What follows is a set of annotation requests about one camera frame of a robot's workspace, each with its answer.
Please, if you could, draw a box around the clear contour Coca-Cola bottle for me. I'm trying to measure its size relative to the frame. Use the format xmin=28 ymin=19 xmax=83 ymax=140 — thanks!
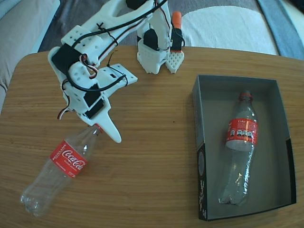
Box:
xmin=20 ymin=123 xmax=105 ymax=218

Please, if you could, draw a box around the clear tall Coke bottle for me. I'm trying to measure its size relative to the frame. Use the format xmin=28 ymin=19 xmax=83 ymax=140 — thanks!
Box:
xmin=218 ymin=90 xmax=259 ymax=206

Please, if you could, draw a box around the grey cardboard box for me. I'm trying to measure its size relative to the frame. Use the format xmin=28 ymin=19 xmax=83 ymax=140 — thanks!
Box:
xmin=191 ymin=75 xmax=297 ymax=221

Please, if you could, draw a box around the grey striped rug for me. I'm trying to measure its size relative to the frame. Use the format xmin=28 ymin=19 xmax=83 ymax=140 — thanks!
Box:
xmin=38 ymin=0 xmax=262 ymax=53

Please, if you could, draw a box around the beige sofa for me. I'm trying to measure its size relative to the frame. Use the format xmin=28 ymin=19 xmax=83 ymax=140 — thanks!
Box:
xmin=0 ymin=0 xmax=61 ymax=100

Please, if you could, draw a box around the white cushion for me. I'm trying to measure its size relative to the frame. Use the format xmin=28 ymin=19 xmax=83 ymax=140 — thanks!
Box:
xmin=182 ymin=7 xmax=278 ymax=57

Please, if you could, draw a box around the blue-grey blanket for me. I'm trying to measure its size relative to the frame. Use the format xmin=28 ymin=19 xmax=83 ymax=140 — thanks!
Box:
xmin=257 ymin=0 xmax=304 ymax=60

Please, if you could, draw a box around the flat white camera mount plate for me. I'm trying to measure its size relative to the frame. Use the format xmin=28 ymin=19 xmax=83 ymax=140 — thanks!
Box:
xmin=97 ymin=63 xmax=139 ymax=98

